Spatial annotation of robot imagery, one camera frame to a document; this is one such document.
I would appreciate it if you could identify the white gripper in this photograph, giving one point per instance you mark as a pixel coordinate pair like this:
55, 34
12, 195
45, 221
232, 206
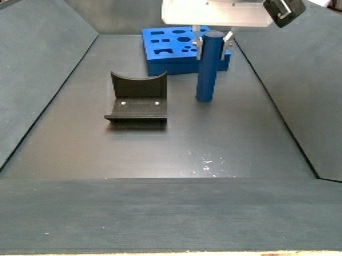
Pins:
234, 13

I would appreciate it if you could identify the blue round cylinder peg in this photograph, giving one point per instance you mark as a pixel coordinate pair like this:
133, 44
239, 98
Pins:
208, 63

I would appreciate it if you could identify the blue shape sorting board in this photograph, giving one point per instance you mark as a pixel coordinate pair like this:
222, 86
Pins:
171, 52

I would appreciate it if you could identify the black curved holder stand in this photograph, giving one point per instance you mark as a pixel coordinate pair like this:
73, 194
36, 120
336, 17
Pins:
140, 98

